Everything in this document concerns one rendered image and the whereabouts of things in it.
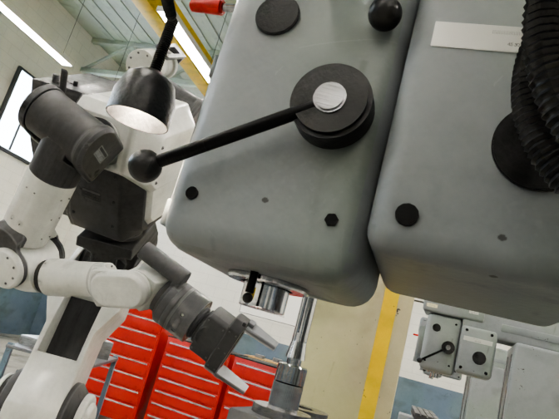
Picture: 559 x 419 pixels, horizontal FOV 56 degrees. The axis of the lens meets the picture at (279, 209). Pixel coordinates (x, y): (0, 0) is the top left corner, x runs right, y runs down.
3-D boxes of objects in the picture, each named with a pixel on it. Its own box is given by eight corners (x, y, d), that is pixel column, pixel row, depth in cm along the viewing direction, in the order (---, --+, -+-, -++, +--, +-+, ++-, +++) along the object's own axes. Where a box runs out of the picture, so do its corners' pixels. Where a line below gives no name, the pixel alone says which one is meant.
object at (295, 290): (214, 269, 51) (216, 261, 51) (241, 283, 59) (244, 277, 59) (298, 289, 48) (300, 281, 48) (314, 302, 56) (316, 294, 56)
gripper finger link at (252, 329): (272, 352, 89) (242, 331, 90) (277, 345, 92) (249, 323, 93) (277, 346, 88) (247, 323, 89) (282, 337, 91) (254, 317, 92)
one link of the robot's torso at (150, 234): (113, 248, 150) (122, 192, 144) (156, 260, 150) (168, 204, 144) (68, 298, 124) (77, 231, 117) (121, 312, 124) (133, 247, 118)
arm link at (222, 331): (205, 386, 90) (150, 344, 92) (226, 361, 99) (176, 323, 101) (240, 332, 86) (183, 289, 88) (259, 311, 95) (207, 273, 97)
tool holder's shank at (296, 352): (300, 367, 79) (318, 295, 82) (280, 362, 80) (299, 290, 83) (305, 367, 82) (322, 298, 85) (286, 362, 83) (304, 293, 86)
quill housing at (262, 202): (143, 238, 47) (241, -57, 54) (223, 278, 66) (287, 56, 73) (353, 286, 41) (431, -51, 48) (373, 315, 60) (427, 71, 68)
